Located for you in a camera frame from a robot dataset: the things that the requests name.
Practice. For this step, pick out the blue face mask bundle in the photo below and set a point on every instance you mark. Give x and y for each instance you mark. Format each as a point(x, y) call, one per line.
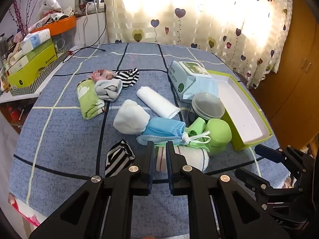
point(162, 130)

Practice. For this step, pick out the green white shallow box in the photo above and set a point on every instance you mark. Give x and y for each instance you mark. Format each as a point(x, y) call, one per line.
point(244, 112)

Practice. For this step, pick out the beige product box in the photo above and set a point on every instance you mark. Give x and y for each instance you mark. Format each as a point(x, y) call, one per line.
point(22, 61)

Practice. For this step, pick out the grey white socks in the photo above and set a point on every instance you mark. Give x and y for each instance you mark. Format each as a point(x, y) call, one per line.
point(108, 89)

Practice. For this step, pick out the floral pink quilt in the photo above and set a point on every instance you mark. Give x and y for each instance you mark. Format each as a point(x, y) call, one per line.
point(22, 209)

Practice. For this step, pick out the heart print curtain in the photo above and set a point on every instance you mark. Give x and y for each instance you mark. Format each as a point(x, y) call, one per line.
point(199, 17)

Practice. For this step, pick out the white towel with red stripes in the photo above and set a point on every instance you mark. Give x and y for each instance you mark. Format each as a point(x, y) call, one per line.
point(192, 156)

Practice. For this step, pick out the orange rimmed storage bin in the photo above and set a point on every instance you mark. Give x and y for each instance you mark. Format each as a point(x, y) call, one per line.
point(62, 25)

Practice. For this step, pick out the wooden wardrobe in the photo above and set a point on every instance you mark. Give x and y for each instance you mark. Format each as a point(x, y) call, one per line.
point(294, 79)

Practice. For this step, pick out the white plastic bag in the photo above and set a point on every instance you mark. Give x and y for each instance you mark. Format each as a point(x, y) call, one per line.
point(49, 5)

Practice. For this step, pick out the green cardboard box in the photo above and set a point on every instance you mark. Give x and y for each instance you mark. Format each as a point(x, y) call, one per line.
point(32, 67)

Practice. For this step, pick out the white fluffy cloth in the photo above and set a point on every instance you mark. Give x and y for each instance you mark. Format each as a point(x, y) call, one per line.
point(129, 118)

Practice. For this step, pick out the green printed towel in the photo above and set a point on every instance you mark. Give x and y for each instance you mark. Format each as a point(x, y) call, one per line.
point(89, 102)

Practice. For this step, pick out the pink snack packet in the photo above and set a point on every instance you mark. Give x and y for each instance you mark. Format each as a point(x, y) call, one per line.
point(102, 74)

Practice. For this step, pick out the blue white tissue pack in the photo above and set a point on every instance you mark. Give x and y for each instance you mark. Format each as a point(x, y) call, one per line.
point(35, 39)

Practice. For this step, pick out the blue plaid bed sheet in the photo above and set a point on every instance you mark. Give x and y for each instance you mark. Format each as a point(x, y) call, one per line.
point(62, 142)

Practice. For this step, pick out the black white striped sock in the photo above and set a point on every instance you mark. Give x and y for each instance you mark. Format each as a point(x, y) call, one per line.
point(119, 156)
point(127, 77)

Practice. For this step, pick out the clear round plastic container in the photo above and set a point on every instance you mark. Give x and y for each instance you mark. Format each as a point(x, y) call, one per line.
point(208, 105)

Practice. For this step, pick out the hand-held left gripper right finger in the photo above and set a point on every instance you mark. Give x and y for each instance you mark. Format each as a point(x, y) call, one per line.
point(170, 169)

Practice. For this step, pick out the wet wipes pack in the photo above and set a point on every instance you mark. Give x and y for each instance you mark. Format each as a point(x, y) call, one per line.
point(189, 84)

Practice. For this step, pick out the pink branch decoration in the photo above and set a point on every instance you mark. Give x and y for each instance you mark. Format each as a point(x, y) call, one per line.
point(18, 17)

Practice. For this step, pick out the small green cloth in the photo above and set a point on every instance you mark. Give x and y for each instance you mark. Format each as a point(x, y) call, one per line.
point(198, 125)

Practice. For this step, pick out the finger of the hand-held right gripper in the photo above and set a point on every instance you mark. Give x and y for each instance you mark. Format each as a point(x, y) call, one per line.
point(269, 153)
point(251, 179)

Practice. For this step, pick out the black white striped box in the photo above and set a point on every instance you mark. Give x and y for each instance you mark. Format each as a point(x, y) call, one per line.
point(49, 72)

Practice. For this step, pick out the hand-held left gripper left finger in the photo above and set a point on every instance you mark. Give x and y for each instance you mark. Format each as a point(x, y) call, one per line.
point(149, 164)

